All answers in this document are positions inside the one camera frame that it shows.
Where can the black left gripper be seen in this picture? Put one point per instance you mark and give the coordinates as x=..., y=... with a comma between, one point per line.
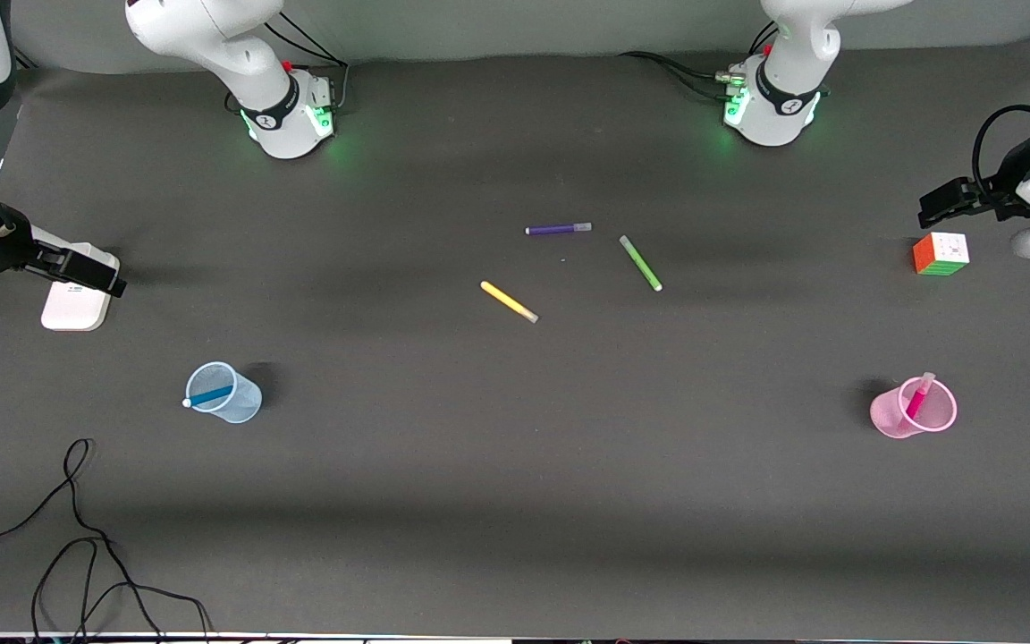
x=985, y=196

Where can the blue marker with clear cap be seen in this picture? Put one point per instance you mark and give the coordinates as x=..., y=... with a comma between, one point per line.
x=209, y=395

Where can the pink marker with clear cap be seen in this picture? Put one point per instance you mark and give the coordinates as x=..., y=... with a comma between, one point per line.
x=917, y=398

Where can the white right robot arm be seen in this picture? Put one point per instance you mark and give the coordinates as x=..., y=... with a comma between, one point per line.
x=238, y=45

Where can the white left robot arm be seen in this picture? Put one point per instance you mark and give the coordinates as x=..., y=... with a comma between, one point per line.
x=792, y=54

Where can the multicoloured puzzle cube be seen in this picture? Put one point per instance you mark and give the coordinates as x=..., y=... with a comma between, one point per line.
x=941, y=255

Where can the light blue plastic cup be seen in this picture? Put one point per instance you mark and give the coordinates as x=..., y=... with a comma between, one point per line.
x=242, y=402

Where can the pink plastic cup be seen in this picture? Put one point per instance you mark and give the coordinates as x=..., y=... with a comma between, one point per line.
x=890, y=416

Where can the green marker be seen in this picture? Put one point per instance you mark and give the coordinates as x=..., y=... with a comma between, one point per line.
x=640, y=263

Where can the purple marker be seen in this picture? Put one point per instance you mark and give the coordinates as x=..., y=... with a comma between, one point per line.
x=558, y=229

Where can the yellow marker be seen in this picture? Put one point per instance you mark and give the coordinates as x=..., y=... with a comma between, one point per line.
x=508, y=301

